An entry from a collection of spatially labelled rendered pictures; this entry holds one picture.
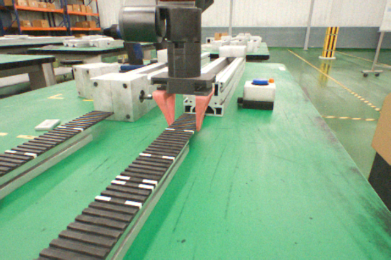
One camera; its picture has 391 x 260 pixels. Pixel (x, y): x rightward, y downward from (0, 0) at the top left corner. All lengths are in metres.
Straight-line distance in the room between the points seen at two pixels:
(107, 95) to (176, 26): 0.26
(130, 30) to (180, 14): 0.08
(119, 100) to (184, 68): 0.22
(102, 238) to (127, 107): 0.39
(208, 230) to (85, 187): 0.18
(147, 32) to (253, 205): 0.30
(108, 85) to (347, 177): 0.48
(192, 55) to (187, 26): 0.04
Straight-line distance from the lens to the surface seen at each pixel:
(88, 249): 0.23
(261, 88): 0.67
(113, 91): 0.59
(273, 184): 0.36
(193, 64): 0.42
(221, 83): 0.61
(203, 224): 0.29
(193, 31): 0.41
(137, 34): 0.43
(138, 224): 0.28
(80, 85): 0.85
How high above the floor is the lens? 0.97
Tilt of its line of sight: 22 degrees down
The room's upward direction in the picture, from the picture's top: straight up
